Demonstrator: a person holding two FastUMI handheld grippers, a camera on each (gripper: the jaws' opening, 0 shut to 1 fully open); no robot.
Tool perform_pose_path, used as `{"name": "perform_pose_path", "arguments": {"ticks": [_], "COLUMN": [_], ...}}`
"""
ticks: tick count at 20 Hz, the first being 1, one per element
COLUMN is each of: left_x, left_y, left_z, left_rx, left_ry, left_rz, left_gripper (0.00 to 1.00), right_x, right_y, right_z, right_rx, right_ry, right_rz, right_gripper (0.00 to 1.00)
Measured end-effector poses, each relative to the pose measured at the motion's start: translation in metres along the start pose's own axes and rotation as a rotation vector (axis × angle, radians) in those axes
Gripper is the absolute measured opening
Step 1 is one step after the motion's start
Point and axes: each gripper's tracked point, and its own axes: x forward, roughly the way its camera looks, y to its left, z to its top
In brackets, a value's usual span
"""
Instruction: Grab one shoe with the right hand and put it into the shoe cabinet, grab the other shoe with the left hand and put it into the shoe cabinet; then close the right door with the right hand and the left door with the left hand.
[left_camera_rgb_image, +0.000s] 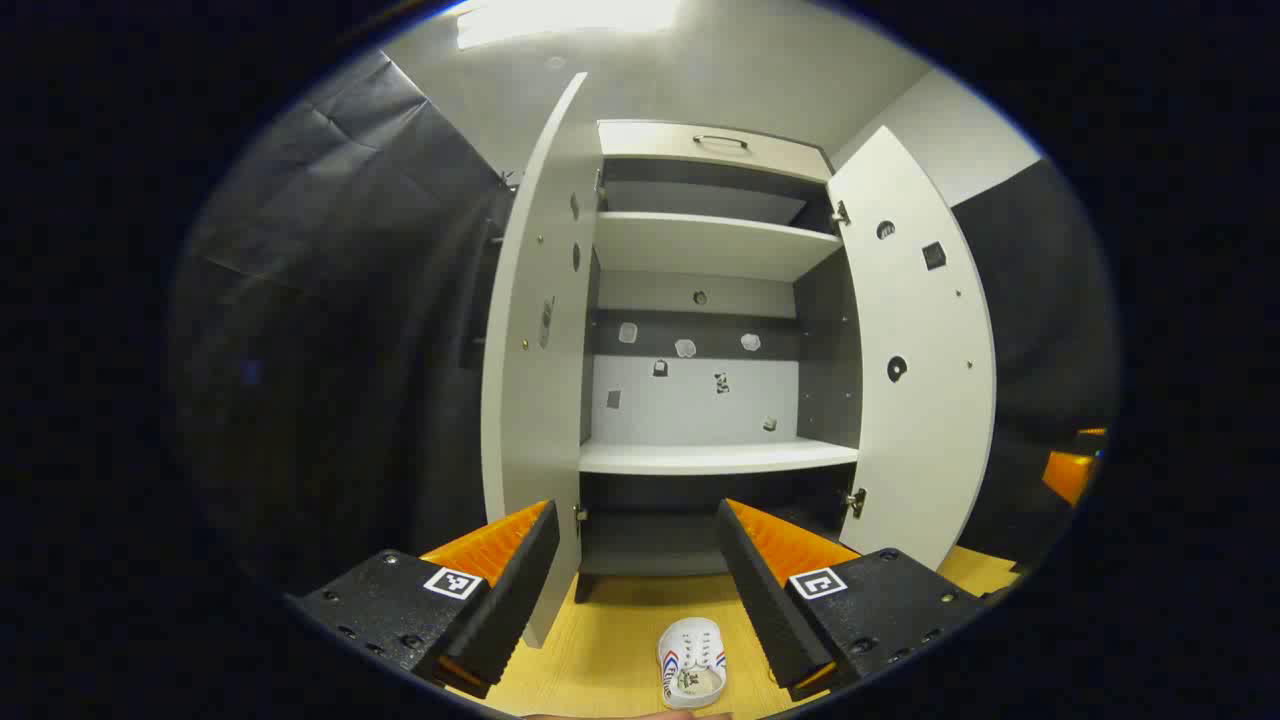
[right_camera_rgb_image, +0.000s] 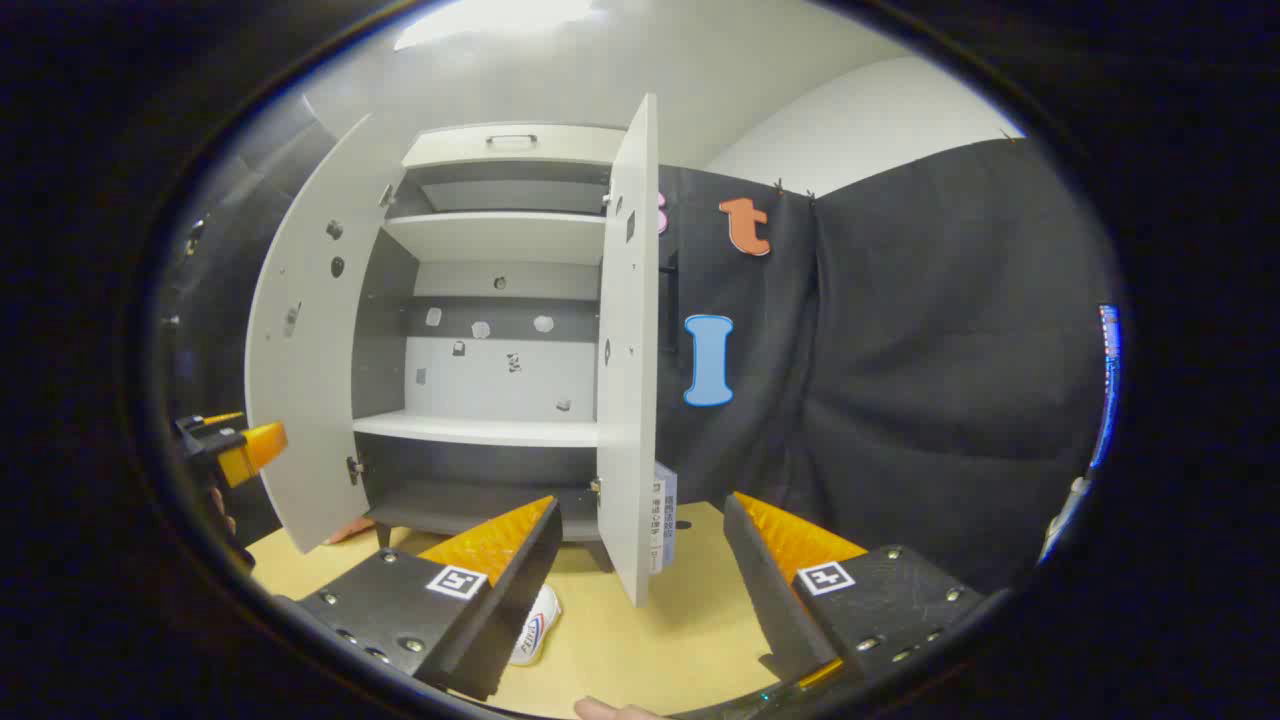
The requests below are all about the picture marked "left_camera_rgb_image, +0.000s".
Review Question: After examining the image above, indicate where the white shoe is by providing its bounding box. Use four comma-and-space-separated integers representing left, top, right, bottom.
657, 617, 728, 711

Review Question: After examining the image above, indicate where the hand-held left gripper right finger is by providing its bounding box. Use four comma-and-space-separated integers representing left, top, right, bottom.
715, 498, 991, 701

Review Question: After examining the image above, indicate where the grey shoe cabinet door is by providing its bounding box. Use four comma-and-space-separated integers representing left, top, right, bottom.
826, 125, 998, 571
480, 72, 601, 649

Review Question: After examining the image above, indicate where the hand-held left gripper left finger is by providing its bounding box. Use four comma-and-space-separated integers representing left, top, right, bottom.
285, 500, 561, 699

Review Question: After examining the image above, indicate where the grey cabinet drawer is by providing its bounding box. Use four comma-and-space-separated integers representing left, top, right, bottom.
598, 120, 833, 183

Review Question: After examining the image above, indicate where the grey shoe cabinet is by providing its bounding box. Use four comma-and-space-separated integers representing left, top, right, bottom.
575, 120, 866, 606

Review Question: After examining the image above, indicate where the ceiling light panel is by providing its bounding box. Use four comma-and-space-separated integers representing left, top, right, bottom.
458, 0, 683, 51

